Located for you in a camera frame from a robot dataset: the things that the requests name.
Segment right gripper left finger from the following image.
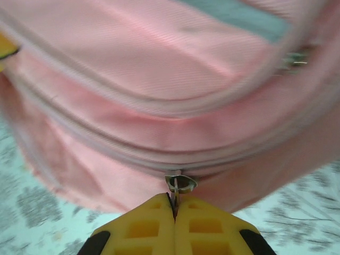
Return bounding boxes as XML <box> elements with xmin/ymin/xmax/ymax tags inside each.
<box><xmin>78</xmin><ymin>192</ymin><xmax>176</xmax><ymax>255</ymax></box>

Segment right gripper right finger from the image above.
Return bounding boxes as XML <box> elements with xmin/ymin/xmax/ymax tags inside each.
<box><xmin>174</xmin><ymin>195</ymin><xmax>277</xmax><ymax>255</ymax></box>

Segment metal zipper pull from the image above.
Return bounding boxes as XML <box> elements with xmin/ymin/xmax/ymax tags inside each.
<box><xmin>164</xmin><ymin>169</ymin><xmax>199</xmax><ymax>206</ymax></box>

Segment pink school backpack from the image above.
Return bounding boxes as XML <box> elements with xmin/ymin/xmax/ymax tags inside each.
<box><xmin>0</xmin><ymin>0</ymin><xmax>340</xmax><ymax>215</ymax></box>

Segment floral table cloth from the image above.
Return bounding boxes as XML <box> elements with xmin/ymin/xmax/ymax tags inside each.
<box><xmin>0</xmin><ymin>116</ymin><xmax>340</xmax><ymax>255</ymax></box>

